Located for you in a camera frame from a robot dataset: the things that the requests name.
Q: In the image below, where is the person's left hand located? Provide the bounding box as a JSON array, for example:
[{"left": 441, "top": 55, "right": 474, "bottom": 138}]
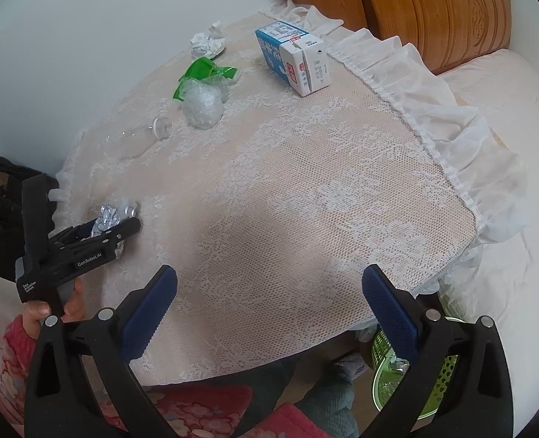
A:
[{"left": 22, "top": 277, "right": 86, "bottom": 341}]

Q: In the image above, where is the white paper ball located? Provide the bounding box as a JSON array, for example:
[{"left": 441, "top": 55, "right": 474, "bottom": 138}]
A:
[
  {"left": 190, "top": 20, "right": 228, "bottom": 58},
  {"left": 89, "top": 197, "right": 139, "bottom": 256}
]

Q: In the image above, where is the black jacket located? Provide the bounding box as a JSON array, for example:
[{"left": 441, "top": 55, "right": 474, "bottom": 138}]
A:
[{"left": 0, "top": 146, "right": 60, "bottom": 279}]

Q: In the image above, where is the blue and white milk carton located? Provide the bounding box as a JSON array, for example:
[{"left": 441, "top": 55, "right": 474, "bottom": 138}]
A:
[{"left": 255, "top": 20, "right": 333, "bottom": 98}]

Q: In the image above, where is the clear plastic bag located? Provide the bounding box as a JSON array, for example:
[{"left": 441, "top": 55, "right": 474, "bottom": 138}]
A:
[{"left": 178, "top": 77, "right": 231, "bottom": 129}]

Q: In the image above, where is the pink bed sheet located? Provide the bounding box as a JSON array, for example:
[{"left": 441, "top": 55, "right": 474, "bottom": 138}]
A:
[{"left": 429, "top": 48, "right": 539, "bottom": 420}]

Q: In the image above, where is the person's pink floral clothing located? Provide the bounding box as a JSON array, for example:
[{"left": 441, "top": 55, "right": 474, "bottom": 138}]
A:
[{"left": 114, "top": 381, "right": 359, "bottom": 438}]

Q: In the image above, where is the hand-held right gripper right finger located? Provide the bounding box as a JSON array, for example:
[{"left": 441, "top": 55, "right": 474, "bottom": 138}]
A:
[{"left": 362, "top": 265, "right": 514, "bottom": 438}]

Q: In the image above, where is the green plastic basket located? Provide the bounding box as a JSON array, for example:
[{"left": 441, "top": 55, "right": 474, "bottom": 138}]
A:
[{"left": 371, "top": 315, "right": 462, "bottom": 418}]

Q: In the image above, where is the wooden bed headboard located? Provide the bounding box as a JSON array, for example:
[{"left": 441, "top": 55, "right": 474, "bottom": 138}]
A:
[{"left": 274, "top": 0, "right": 512, "bottom": 74}]

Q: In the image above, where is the green plastic wrapper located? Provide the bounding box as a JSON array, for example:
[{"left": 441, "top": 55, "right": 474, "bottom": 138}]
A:
[{"left": 173, "top": 57, "right": 239, "bottom": 100}]

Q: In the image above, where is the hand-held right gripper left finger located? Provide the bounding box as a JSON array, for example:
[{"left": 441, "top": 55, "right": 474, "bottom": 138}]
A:
[{"left": 23, "top": 265, "right": 179, "bottom": 438}]

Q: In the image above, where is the clear plastic bottle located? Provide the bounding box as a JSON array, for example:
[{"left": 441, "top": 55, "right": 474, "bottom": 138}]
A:
[{"left": 100, "top": 116, "right": 173, "bottom": 161}]

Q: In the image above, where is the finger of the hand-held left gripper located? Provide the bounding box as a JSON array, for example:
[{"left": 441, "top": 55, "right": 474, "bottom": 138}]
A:
[
  {"left": 50, "top": 220, "right": 98, "bottom": 248},
  {"left": 88, "top": 217, "right": 142, "bottom": 250}
]

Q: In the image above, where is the person's grey trouser leg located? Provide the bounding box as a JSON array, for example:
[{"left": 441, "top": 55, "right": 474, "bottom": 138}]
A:
[{"left": 292, "top": 365, "right": 359, "bottom": 438}]

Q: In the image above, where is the silver foil snack bag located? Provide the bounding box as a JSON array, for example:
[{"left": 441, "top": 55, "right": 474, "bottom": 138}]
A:
[{"left": 386, "top": 357, "right": 411, "bottom": 377}]

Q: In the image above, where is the lace tablecloth with ruffle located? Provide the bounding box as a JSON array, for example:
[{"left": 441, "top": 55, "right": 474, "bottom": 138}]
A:
[{"left": 53, "top": 0, "right": 530, "bottom": 386}]

